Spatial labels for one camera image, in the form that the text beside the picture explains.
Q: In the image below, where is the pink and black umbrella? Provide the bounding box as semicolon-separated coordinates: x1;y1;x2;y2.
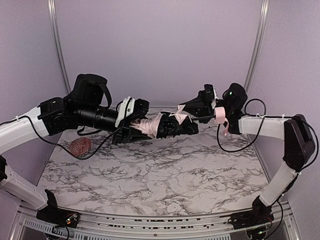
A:
130;105;230;139

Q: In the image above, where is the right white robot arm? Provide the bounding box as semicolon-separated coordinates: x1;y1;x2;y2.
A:
177;83;320;218

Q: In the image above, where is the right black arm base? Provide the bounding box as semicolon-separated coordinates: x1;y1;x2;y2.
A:
227;211;275;230

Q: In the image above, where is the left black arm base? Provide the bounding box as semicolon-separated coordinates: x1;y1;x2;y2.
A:
36;209;80;228

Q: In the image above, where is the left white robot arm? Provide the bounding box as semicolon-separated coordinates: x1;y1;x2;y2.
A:
0;73;149;218

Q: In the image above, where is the red patterned round pouch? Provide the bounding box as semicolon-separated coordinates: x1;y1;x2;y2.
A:
68;137;92;157

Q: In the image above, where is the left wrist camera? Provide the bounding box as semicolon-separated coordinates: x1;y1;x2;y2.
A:
115;96;150;127

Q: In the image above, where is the right aluminium corner post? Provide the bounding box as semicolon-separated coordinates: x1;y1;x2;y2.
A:
244;0;270;93

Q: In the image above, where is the aluminium corner post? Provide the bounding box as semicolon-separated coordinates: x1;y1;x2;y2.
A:
47;0;71;94
244;0;270;93

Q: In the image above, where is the aluminium front rail frame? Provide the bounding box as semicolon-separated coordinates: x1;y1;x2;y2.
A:
8;201;301;240

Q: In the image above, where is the left aluminium corner post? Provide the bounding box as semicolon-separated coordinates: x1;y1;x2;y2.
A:
47;0;71;94

